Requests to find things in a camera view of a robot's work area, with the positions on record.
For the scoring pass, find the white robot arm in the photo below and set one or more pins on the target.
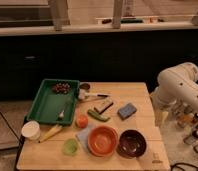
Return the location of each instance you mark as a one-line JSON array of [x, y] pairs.
[[175, 83]]

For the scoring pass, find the dark grape bunch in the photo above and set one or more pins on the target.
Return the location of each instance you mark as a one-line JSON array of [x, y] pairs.
[[61, 88]]

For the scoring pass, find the blue sponge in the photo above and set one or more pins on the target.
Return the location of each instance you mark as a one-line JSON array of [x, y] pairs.
[[126, 111]]

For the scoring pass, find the green cucumber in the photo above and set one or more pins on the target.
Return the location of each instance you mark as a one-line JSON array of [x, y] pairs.
[[97, 116]]

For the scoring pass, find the red bowl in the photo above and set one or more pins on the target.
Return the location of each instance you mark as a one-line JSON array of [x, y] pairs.
[[102, 141]]

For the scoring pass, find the small dark round lid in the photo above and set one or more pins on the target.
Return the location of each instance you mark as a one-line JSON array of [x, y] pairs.
[[85, 86]]

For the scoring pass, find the brown rectangular block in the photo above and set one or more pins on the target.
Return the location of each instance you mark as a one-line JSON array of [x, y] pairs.
[[103, 106]]

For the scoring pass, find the white cup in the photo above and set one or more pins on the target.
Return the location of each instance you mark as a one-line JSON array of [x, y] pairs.
[[31, 130]]

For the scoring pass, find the silver spoon in tray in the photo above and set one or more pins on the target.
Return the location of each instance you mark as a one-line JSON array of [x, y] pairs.
[[61, 114]]

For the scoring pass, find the green small cup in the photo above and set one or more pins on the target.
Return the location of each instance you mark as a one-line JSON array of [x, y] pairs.
[[70, 147]]

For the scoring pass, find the dark purple bowl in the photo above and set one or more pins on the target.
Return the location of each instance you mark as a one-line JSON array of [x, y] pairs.
[[131, 144]]

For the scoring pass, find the green plastic tray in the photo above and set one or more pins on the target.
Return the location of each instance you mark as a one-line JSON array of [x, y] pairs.
[[47, 105]]

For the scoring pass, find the light blue cloth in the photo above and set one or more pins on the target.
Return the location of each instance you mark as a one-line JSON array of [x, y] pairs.
[[82, 136]]

